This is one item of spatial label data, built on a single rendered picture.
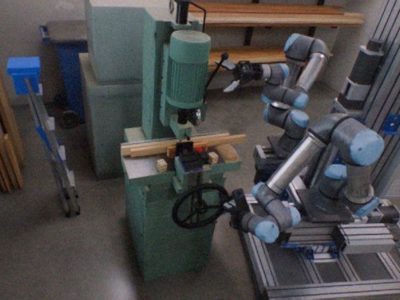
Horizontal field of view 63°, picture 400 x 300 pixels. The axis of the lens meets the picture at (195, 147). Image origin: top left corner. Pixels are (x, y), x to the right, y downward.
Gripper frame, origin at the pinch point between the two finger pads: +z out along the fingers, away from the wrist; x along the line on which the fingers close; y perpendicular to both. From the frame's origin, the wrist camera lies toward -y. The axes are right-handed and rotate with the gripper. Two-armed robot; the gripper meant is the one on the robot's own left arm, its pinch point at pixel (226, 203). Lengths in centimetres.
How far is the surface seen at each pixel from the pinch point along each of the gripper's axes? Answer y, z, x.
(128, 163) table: -20, 29, -38
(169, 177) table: -11.3, 20.7, -20.3
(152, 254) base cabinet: 39, 50, -27
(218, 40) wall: -120, 247, 122
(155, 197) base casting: -1.2, 26.5, -26.9
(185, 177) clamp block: -12.8, 8.8, -15.6
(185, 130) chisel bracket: -33.6, 21.1, -9.3
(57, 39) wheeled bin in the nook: -109, 176, -63
